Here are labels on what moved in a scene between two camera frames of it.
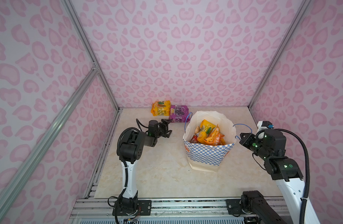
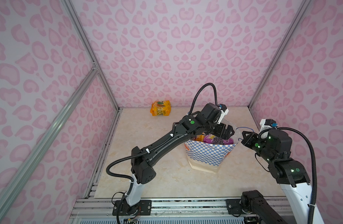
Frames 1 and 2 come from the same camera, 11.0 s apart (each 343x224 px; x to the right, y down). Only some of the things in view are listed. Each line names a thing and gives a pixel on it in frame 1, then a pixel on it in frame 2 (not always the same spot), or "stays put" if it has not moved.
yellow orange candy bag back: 161,108 stays put
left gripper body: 161,130 -> 217,129
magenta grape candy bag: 178,113 -> 215,139
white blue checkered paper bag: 203,157 stays put
